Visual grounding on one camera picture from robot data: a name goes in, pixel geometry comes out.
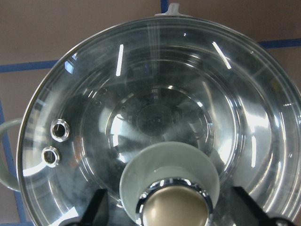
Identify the glass pot lid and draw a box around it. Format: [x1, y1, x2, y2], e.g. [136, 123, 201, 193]
[16, 16, 301, 226]

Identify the light green electric pot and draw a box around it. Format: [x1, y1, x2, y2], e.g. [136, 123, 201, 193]
[0, 2, 301, 226]

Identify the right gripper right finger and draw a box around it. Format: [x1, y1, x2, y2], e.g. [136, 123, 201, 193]
[231, 186, 295, 226]

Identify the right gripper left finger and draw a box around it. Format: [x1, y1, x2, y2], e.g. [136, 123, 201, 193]
[68, 189, 109, 226]

